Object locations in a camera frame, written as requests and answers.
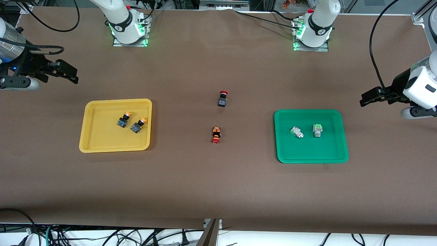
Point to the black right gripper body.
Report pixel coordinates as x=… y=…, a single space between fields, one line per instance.
x=30 y=63

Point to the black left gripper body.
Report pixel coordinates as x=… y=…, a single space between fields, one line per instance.
x=396 y=86

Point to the green button white body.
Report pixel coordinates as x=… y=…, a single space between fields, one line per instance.
x=296 y=132
x=318 y=130

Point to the yellow push button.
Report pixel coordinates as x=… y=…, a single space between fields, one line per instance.
x=123 y=120
x=138 y=125

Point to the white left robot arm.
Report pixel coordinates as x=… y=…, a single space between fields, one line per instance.
x=321 y=24

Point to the aluminium corner profile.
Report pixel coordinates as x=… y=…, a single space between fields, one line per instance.
x=418 y=17
x=25 y=8

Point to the yellow plastic tray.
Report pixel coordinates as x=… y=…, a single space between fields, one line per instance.
x=102 y=136

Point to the green plastic tray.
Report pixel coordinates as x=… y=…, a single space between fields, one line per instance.
x=310 y=147

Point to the orange background objects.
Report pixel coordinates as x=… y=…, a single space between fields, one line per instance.
x=290 y=3

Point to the red button black body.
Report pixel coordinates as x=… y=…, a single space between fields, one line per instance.
x=222 y=99

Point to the red button orange body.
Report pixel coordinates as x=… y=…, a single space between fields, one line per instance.
x=216 y=135

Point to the brown table cover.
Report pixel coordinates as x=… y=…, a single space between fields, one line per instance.
x=218 y=188

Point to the black power plug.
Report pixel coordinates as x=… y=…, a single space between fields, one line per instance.
x=184 y=241

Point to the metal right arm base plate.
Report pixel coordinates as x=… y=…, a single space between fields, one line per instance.
x=131 y=42

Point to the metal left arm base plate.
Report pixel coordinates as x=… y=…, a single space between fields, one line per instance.
x=309 y=48

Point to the aluminium frame rail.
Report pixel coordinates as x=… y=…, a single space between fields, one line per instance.
x=223 y=5

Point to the metal table frame post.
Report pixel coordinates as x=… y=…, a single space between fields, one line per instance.
x=210 y=235

